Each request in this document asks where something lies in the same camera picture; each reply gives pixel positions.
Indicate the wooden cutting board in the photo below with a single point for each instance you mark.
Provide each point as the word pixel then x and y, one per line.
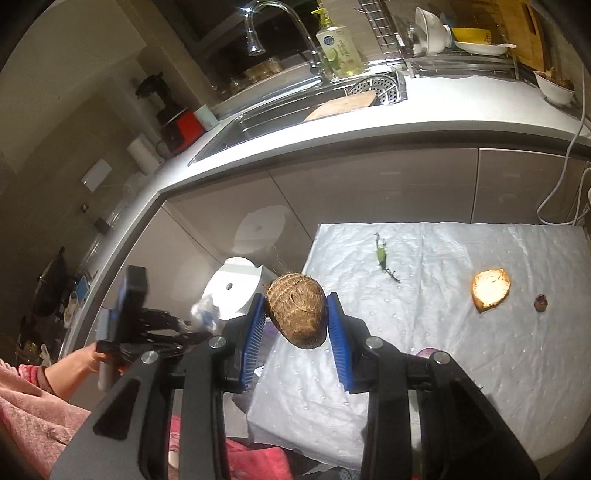
pixel 345 104

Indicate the dish soap pump bottle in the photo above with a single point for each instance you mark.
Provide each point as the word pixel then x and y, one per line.
pixel 338 46

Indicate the white paper towel roll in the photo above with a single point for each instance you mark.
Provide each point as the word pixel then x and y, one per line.
pixel 144 154

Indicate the pink floral sleeve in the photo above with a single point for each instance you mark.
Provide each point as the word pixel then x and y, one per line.
pixel 39 423

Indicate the purple onion piece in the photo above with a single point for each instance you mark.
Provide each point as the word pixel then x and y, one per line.
pixel 427 353

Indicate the chrome kitchen faucet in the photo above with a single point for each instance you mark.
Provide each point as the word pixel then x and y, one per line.
pixel 275 28

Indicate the person's left hand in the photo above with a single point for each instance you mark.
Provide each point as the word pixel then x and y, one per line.
pixel 68 374

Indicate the white padded table cloth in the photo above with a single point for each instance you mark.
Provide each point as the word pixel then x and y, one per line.
pixel 534 367

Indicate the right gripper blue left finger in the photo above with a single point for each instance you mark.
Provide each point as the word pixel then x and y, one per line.
pixel 244 336

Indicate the yellow dish in rack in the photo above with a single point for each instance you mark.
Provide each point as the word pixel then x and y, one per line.
pixel 472 35

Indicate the toasted bread slice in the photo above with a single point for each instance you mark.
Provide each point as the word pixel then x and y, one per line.
pixel 490 288

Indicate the white plastic wrapper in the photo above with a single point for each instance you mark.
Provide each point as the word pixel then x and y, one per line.
pixel 203 317

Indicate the small brown peel scrap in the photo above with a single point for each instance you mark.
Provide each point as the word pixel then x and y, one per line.
pixel 541 303

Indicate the red appliance on counter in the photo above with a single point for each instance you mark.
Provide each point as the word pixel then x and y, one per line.
pixel 181 132

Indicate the white upturned bowl in rack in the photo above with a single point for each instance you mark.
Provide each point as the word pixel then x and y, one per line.
pixel 429 36

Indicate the white bowl on counter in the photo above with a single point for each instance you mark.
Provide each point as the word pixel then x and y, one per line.
pixel 554 92

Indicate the metal dish rack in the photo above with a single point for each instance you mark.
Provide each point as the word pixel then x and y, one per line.
pixel 391 33

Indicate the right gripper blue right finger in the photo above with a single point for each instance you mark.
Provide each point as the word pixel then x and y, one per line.
pixel 348 337

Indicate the white trash bin lid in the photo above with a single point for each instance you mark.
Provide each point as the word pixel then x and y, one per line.
pixel 233 285

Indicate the brown taro root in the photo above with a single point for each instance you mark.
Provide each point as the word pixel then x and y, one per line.
pixel 296 305

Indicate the grey kitchen countertop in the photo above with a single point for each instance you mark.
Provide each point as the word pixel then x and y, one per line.
pixel 436 105

